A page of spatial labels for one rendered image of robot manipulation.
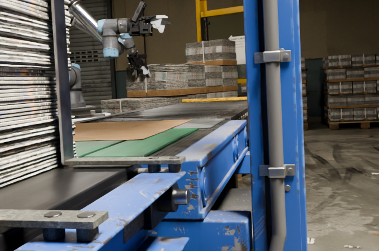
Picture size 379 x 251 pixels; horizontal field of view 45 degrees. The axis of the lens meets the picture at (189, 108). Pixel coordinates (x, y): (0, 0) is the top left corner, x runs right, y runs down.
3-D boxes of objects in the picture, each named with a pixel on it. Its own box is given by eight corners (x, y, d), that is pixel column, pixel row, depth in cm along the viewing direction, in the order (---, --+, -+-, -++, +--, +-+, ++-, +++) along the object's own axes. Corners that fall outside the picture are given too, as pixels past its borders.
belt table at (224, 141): (53, 153, 151) (51, 123, 151) (249, 150, 137) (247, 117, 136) (-143, 214, 83) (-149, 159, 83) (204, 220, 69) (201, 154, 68)
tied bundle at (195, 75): (148, 96, 365) (146, 67, 364) (168, 95, 390) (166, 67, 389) (188, 95, 346) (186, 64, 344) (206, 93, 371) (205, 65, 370)
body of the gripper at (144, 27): (154, 36, 228) (130, 37, 229) (153, 19, 229) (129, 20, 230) (151, 32, 221) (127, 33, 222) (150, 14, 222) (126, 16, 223)
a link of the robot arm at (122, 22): (121, 20, 230) (117, 16, 222) (130, 20, 230) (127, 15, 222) (122, 35, 230) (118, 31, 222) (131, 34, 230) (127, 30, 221)
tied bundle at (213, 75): (168, 95, 390) (167, 67, 389) (186, 93, 415) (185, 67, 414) (207, 93, 371) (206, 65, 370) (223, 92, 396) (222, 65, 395)
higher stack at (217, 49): (191, 183, 420) (184, 42, 413) (207, 176, 446) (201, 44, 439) (228, 186, 400) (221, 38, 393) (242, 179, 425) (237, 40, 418)
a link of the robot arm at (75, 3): (53, -2, 247) (117, 62, 246) (45, -6, 236) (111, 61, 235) (67, -17, 246) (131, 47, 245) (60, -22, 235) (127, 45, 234)
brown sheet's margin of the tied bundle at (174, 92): (149, 96, 328) (149, 90, 328) (172, 94, 352) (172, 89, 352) (167, 95, 319) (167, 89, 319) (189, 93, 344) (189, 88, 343)
